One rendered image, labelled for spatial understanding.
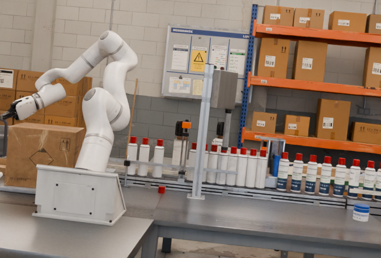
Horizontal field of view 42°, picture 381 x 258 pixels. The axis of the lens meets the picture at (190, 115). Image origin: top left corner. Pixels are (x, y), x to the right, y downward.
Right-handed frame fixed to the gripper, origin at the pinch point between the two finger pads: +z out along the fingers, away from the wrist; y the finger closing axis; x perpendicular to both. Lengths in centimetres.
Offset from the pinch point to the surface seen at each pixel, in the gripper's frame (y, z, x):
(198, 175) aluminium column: 22, -63, -75
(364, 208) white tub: 18, -109, -140
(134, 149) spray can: 24, -48, -39
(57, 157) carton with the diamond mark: -1.3, -6.6, -41.1
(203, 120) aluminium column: 1, -76, -62
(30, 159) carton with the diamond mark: -1.0, 3.4, -34.3
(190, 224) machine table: -2, -31, -106
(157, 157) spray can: 25, -56, -50
